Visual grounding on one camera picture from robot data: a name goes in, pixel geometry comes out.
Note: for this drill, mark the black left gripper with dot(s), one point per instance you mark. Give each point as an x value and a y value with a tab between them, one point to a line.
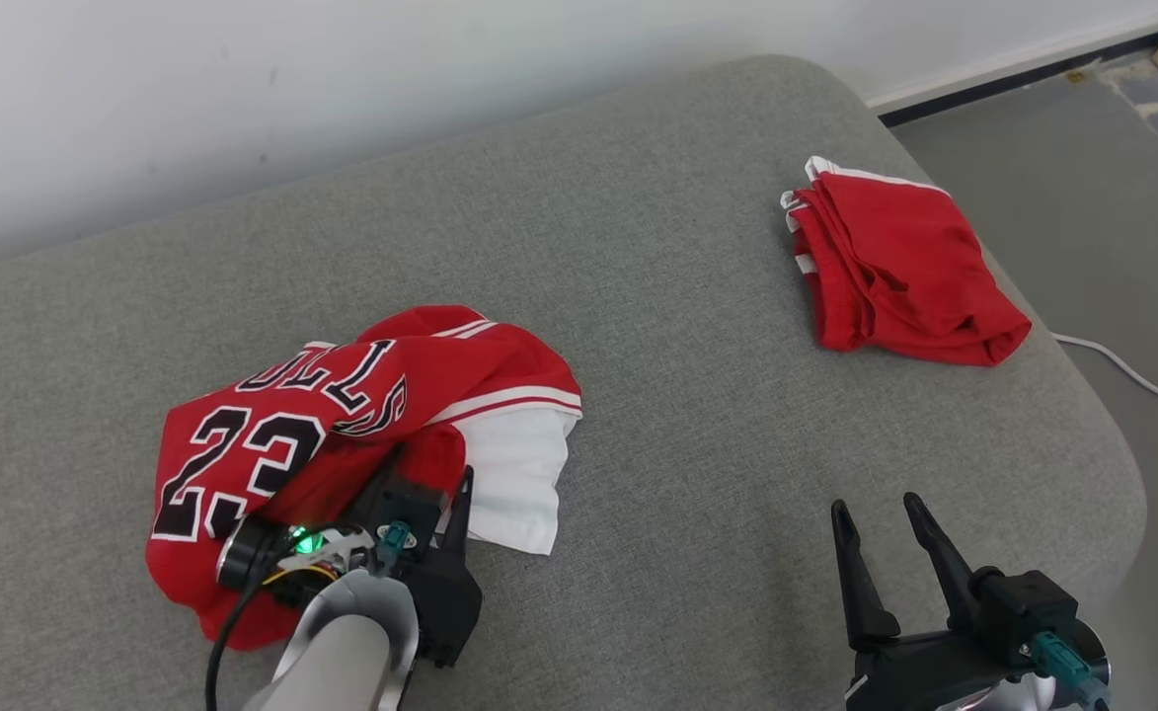
445	602

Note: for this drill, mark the black baseboard strip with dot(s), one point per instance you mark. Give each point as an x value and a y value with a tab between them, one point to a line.
1013	81

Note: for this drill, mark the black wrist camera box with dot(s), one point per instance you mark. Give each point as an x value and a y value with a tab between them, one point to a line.
411	499
1023	607

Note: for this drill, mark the red shorts with white stripes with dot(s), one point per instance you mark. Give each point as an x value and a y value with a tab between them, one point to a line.
904	267

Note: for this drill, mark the red basketball jersey number 23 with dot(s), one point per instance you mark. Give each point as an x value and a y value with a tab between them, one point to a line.
342	415

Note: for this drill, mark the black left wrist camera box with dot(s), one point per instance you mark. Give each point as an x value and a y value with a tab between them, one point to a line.
411	499

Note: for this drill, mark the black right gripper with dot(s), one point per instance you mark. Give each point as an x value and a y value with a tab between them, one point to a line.
914	676

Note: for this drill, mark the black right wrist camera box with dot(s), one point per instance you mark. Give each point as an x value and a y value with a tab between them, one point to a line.
1023	607

